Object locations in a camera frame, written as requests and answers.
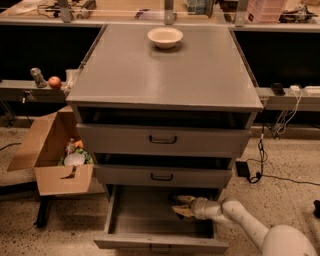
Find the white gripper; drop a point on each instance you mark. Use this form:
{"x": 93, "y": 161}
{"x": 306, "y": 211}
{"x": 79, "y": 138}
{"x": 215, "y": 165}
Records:
{"x": 199, "y": 208}

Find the dark chocolate rxbar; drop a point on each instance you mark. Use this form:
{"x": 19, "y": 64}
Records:
{"x": 175, "y": 202}

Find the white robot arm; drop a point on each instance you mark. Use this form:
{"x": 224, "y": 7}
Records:
{"x": 280, "y": 240}

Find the grey bottom drawer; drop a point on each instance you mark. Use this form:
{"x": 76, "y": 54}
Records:
{"x": 141, "y": 218}

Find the grey drawer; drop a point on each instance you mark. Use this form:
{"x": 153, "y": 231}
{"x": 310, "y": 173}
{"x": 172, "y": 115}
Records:
{"x": 141, "y": 218}
{"x": 162, "y": 176}
{"x": 165, "y": 141}

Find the grey middle drawer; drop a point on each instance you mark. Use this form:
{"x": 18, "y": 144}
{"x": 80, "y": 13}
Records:
{"x": 162, "y": 176}

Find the grey top drawer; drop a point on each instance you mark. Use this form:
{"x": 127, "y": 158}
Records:
{"x": 165, "y": 141}

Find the grey drawer cabinet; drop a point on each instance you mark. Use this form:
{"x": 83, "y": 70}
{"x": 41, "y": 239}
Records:
{"x": 200, "y": 83}

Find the black power adapter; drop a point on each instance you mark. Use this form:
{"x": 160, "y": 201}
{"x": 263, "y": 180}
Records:
{"x": 242, "y": 169}

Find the white bowl in box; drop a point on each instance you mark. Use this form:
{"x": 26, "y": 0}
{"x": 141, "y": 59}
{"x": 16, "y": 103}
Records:
{"x": 74, "y": 159}

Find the orange fruit in box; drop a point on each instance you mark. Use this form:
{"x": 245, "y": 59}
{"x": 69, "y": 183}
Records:
{"x": 78, "y": 144}

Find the small black device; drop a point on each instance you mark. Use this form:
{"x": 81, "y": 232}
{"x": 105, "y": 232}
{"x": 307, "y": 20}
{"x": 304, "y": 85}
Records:
{"x": 277, "y": 89}

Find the brown cardboard box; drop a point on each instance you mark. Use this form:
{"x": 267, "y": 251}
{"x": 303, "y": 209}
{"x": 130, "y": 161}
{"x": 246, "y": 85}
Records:
{"x": 44, "y": 146}

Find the white power strip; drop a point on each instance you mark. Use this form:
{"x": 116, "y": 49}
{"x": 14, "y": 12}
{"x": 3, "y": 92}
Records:
{"x": 309, "y": 90}

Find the white ceramic bowl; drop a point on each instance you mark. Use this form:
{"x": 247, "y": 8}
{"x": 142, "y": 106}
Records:
{"x": 165, "y": 37}

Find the red apple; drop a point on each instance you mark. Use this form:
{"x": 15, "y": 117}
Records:
{"x": 54, "y": 82}

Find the pink plastic crate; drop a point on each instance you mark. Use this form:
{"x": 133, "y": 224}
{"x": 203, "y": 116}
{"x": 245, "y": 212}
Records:
{"x": 265, "y": 11}

